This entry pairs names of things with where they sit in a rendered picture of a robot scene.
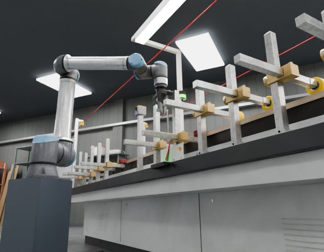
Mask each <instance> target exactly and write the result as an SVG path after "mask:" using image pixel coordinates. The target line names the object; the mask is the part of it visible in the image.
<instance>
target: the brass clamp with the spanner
mask: <svg viewBox="0 0 324 252"><path fill-rule="evenodd" d="M177 134H178V139H177V140H173V139H172V141H171V143H172V144H173V143H175V142H177V143H182V142H185V141H188V132H183V131H181V132H179V133H177Z"/></svg>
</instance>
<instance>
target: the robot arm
mask: <svg viewBox="0 0 324 252"><path fill-rule="evenodd" d="M54 70H55V72H56V73H57V74H59V75H60V80H59V81H60V83H59V93H58V102H57V111H56V121H55V130H54V135H36V136H34V138H33V142H32V150H31V159H30V167H29V169H28V171H27V173H26V175H25V179H26V178H38V177H42V178H51V179H59V176H58V172H57V166H58V167H64V168H65V167H69V166H70V165H72V164H73V163H74V161H75V160H76V156H77V154H76V151H75V150H74V149H73V141H72V140H71V131H72V119H73V108H74V97H75V86H76V82H77V80H78V79H79V77H80V74H79V71H78V70H129V71H134V76H135V78H136V79H137V80H144V79H154V86H155V87H156V88H155V91H156V94H155V95H154V96H153V104H156V105H158V107H157V109H156V112H159V113H160V115H161V116H164V115H165V113H166V111H167V109H168V106H163V101H164V100H165V99H168V96H172V95H173V92H172V91H171V90H166V87H167V86H168V79H167V70H168V68H167V64H166V63H165V62H163V61H156V62H154V65H146V63H145V61H144V58H143V57H142V56H141V55H140V54H138V53H134V54H132V55H130V56H78V57H71V56H70V55H69V54H64V55H61V56H59V57H57V58H56V59H55V61H54ZM162 106H163V108H162Z"/></svg>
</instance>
